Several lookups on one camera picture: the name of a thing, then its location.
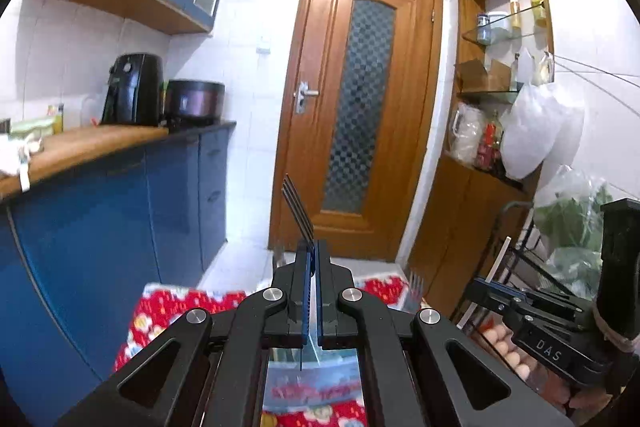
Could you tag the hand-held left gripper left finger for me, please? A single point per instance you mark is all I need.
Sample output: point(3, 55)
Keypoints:
point(302, 307)

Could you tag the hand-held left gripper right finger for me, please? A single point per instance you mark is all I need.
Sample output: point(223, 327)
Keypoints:
point(320, 307)

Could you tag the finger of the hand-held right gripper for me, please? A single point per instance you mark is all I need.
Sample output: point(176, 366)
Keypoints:
point(492, 307)
point(500, 289)

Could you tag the light blue utensil box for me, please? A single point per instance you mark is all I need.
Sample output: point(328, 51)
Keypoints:
point(310, 382)

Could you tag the person's right hand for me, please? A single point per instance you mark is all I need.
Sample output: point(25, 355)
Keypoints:
point(580, 397)

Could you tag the tray of eggs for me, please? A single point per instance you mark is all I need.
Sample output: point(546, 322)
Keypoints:
point(505, 349)

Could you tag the wooden shelf cabinet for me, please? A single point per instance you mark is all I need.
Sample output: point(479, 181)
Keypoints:
point(450, 217)

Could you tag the bag of green vegetables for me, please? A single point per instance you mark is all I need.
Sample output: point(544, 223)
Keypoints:
point(570, 222)

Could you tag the red smiley flower tablecloth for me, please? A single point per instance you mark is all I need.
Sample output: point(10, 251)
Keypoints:
point(165, 307)

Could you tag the red jars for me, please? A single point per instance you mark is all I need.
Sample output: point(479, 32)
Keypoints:
point(490, 147)

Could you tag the clear plastic bag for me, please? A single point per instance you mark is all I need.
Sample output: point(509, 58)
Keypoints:
point(467, 137)

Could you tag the white plastic bag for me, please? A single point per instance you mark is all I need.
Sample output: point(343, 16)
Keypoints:
point(540, 132)

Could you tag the blue kitchen base cabinet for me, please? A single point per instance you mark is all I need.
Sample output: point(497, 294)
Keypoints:
point(125, 207)

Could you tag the cardboard box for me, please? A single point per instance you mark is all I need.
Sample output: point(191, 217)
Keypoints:
point(480, 77)

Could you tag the dark rice cooker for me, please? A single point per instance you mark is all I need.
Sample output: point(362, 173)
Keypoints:
point(195, 102)

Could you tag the wooden door with glass panel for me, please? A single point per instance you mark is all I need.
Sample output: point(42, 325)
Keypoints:
point(325, 57)

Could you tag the glass jar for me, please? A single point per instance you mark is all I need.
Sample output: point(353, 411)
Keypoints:
point(483, 29)

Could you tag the black air fryer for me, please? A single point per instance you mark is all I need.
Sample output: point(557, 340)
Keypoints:
point(132, 92)

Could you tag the yellow bottle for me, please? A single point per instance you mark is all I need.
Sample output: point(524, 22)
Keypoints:
point(515, 9)
point(537, 7)

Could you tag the white cloth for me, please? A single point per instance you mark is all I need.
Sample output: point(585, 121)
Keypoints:
point(15, 157)

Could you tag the white wall switch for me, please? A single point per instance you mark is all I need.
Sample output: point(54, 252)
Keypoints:
point(263, 46)

